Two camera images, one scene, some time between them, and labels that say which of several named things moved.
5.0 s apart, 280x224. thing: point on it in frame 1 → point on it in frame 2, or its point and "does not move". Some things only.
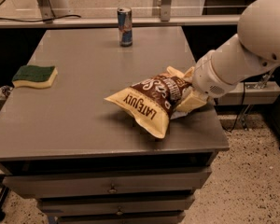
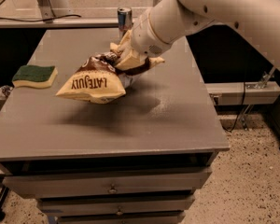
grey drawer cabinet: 85,160 does not move
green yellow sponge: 35,77 does not move
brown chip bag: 153,102 → 99,80
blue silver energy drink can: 124,17 does not move
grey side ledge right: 256,92 does not move
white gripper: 207,76 → 145,40
